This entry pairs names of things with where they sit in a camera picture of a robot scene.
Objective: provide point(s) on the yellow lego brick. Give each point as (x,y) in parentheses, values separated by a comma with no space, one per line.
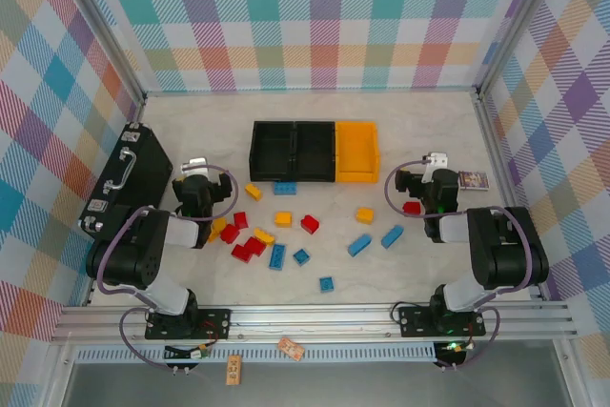
(213,236)
(365,215)
(263,236)
(253,191)
(219,224)
(283,218)

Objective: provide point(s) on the long blue lego brick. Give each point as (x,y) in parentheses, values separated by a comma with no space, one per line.
(285,188)
(359,244)
(277,255)
(392,236)

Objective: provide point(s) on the square blue lego brick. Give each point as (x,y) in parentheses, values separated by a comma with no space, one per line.
(326,284)
(302,256)

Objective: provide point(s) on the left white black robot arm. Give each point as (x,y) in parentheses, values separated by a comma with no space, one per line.
(128,259)

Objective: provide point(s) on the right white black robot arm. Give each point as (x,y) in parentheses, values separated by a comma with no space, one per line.
(510,254)

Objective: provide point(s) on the purple card box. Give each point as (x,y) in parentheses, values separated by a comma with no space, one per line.
(473,181)

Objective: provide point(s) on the yellow plastic bin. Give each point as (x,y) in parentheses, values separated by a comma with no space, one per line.
(357,149)

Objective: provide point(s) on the small yellow power connector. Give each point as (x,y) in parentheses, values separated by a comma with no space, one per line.
(455,347)
(200,352)

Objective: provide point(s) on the orange paper tag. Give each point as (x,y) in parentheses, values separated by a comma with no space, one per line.
(290,349)

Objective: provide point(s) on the small wooden block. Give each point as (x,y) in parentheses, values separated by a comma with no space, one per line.
(233,370)

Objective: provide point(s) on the grey metal shelf panel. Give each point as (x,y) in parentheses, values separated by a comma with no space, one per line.
(381,388)

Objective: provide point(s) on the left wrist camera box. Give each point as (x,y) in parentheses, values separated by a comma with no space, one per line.
(196,165)

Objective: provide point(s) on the aluminium rear rail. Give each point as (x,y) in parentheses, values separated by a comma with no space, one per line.
(310,91)

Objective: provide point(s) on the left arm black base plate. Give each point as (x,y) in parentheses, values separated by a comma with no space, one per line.
(214,323)

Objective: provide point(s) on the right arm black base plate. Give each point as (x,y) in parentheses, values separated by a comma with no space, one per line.
(414,321)

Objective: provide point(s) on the long aluminium base rail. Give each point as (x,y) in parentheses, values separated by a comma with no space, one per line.
(310,321)

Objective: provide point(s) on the aluminium upright post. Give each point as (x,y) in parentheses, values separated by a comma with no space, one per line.
(115,45)
(516,21)

